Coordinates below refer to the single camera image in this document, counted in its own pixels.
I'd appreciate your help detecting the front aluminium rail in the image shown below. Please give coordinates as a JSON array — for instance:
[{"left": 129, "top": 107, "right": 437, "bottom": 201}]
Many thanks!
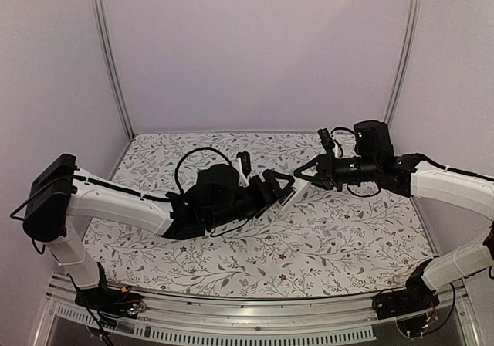
[{"left": 33, "top": 274, "right": 481, "bottom": 345}]

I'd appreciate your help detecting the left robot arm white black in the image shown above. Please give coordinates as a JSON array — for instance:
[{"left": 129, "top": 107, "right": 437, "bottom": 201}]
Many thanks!
[{"left": 10, "top": 152, "right": 295, "bottom": 310}]

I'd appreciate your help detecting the right aluminium frame post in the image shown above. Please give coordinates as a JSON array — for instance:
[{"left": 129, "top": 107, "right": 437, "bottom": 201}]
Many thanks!
[{"left": 383, "top": 0, "right": 421, "bottom": 127}]

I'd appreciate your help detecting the left aluminium frame post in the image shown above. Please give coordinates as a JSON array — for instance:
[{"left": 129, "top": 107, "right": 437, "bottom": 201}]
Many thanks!
[{"left": 86, "top": 0, "right": 135, "bottom": 141}]

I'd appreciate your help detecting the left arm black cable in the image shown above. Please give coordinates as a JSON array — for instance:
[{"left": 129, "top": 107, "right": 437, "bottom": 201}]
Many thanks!
[{"left": 174, "top": 147, "right": 235, "bottom": 196}]

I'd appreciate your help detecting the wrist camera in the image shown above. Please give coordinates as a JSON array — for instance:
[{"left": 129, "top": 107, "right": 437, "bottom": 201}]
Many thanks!
[
  {"left": 317, "top": 128, "right": 344, "bottom": 158},
  {"left": 234, "top": 151, "right": 252, "bottom": 188}
]

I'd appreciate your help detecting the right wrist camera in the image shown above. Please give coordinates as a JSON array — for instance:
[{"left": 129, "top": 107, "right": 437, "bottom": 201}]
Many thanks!
[{"left": 317, "top": 128, "right": 344, "bottom": 158}]

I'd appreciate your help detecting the floral patterned table mat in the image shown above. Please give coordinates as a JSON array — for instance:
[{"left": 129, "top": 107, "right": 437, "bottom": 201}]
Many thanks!
[{"left": 83, "top": 133, "right": 435, "bottom": 298}]

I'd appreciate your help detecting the aluminium frame post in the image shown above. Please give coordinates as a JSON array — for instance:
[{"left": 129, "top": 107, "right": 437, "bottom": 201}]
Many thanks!
[
  {"left": 86, "top": 0, "right": 135, "bottom": 141},
  {"left": 383, "top": 0, "right": 421, "bottom": 127}
]

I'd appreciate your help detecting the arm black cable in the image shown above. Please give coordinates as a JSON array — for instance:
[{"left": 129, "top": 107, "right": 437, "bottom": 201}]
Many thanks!
[
  {"left": 174, "top": 147, "right": 235, "bottom": 196},
  {"left": 331, "top": 126, "right": 383, "bottom": 197}
]

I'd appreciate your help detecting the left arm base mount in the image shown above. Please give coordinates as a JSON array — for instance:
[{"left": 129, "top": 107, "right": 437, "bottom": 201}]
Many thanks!
[{"left": 73, "top": 263, "right": 147, "bottom": 319}]

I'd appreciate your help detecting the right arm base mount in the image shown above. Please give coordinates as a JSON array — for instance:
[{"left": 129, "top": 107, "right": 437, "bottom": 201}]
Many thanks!
[{"left": 372, "top": 273, "right": 439, "bottom": 320}]

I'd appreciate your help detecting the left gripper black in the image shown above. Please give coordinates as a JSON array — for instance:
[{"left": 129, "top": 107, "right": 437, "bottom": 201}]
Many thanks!
[{"left": 207, "top": 170, "right": 295, "bottom": 231}]

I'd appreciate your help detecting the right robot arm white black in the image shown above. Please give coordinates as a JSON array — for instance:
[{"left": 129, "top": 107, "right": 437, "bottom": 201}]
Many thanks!
[{"left": 294, "top": 120, "right": 493, "bottom": 312}]

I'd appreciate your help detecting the white remote control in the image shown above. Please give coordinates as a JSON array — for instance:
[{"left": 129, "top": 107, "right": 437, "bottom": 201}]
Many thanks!
[{"left": 279, "top": 178, "right": 310, "bottom": 212}]

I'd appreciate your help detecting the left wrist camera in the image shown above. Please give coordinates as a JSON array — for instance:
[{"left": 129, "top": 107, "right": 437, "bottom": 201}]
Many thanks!
[{"left": 234, "top": 151, "right": 252, "bottom": 188}]

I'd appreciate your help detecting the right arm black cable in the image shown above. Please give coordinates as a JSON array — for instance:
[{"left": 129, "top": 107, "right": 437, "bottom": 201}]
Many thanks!
[{"left": 331, "top": 126, "right": 383, "bottom": 197}]

